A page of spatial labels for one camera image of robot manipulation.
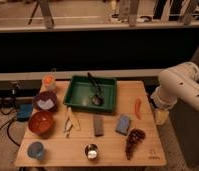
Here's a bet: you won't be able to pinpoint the black ladle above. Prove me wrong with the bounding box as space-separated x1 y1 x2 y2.
87 72 103 106

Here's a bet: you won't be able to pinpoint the cream tongs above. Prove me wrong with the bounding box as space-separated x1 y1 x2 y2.
63 107 81 137

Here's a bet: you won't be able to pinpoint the small metal cup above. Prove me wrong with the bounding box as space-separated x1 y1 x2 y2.
85 144 98 160

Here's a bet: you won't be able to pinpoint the blue sponge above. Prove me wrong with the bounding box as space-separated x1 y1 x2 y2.
115 115 131 135

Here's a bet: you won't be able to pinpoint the green plastic tray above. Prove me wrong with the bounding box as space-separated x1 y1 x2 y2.
63 75 117 113

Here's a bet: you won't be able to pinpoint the wooden table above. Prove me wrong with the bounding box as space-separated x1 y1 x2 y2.
15 81 166 167

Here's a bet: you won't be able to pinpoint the black cable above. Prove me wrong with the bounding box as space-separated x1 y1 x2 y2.
0 87 22 147

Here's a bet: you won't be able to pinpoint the dark grape bunch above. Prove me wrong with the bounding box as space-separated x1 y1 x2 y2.
125 128 145 160

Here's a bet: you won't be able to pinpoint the blue plastic cup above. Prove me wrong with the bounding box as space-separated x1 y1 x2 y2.
27 141 45 160

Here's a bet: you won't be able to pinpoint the blue box on floor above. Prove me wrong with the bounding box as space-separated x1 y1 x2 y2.
17 104 33 122

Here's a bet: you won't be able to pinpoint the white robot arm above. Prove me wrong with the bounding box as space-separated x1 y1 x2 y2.
150 62 199 125

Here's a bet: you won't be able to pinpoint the orange bowl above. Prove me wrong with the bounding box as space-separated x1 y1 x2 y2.
28 110 54 135

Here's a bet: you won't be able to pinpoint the purple bowl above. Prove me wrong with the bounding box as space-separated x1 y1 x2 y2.
32 91 57 111

